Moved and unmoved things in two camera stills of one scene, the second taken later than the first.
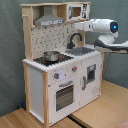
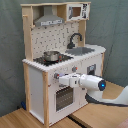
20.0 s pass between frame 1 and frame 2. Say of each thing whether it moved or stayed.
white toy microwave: stayed
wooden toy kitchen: stayed
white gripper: moved
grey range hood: stayed
